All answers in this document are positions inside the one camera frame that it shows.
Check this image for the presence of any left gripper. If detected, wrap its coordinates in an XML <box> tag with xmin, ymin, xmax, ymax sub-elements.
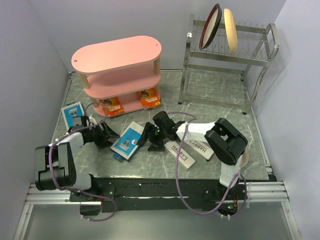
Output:
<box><xmin>87</xmin><ymin>120</ymin><xmax>120</xmax><ymax>149</ymax></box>

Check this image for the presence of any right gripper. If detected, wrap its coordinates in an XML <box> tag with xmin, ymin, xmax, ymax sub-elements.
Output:
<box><xmin>137</xmin><ymin>121</ymin><xmax>168</xmax><ymax>151</ymax></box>

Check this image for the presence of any blue Harry's razor box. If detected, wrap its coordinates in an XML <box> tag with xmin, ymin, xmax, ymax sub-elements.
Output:
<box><xmin>110</xmin><ymin>121</ymin><xmax>144</xmax><ymax>162</ymax></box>

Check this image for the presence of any orange Gillette box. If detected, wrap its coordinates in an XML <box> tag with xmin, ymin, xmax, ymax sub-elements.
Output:
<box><xmin>137</xmin><ymin>87</ymin><xmax>161</xmax><ymax>109</ymax></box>
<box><xmin>99</xmin><ymin>96</ymin><xmax>124</xmax><ymax>117</ymax></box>

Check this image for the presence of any pink three-tier shelf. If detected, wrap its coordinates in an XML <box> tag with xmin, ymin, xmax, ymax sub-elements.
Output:
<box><xmin>71</xmin><ymin>35</ymin><xmax>162</xmax><ymax>116</ymax></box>

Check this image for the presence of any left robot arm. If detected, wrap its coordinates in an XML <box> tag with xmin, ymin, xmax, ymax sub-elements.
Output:
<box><xmin>34</xmin><ymin>116</ymin><xmax>120</xmax><ymax>201</ymax></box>

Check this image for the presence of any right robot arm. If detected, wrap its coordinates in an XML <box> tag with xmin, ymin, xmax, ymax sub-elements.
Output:
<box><xmin>137</xmin><ymin>111</ymin><xmax>248</xmax><ymax>199</ymax></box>

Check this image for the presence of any blue razor box upper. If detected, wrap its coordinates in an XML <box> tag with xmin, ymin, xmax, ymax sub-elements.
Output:
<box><xmin>61</xmin><ymin>101</ymin><xmax>84</xmax><ymax>129</ymax></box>

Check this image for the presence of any white Harry's box left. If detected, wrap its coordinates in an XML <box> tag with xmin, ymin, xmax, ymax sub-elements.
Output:
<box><xmin>164</xmin><ymin>141</ymin><xmax>196</xmax><ymax>170</ymax></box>

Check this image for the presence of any white harry's box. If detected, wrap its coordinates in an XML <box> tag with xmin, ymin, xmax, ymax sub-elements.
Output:
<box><xmin>184</xmin><ymin>140</ymin><xmax>214</xmax><ymax>162</ymax></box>
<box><xmin>164</xmin><ymin>141</ymin><xmax>196</xmax><ymax>170</ymax></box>

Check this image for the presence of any white Harry's box right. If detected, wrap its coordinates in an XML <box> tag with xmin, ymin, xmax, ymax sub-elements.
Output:
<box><xmin>184</xmin><ymin>140</ymin><xmax>214</xmax><ymax>162</ymax></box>

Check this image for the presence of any metal dish rack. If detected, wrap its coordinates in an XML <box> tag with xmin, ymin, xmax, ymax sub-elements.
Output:
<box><xmin>178</xmin><ymin>14</ymin><xmax>280</xmax><ymax>115</ymax></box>

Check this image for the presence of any beige bowl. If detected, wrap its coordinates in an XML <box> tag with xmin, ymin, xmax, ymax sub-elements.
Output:
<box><xmin>239</xmin><ymin>150</ymin><xmax>249</xmax><ymax>168</ymax></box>

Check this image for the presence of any dark red plate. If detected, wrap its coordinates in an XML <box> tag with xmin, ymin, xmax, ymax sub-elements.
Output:
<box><xmin>199</xmin><ymin>3</ymin><xmax>222</xmax><ymax>50</ymax></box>

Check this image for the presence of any cream yellow plate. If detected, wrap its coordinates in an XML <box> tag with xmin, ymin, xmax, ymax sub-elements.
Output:
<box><xmin>223</xmin><ymin>8</ymin><xmax>238</xmax><ymax>55</ymax></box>

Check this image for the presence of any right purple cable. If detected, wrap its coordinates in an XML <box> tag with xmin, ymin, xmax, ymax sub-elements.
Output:
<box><xmin>166</xmin><ymin>111</ymin><xmax>248</xmax><ymax>219</ymax></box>

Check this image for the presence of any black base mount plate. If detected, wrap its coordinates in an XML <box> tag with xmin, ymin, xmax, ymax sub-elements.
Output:
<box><xmin>61</xmin><ymin>178</ymin><xmax>283</xmax><ymax>216</ymax></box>

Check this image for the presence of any aluminium rail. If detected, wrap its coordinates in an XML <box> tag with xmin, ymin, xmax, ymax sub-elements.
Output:
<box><xmin>24</xmin><ymin>182</ymin><xmax>290</xmax><ymax>205</ymax></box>

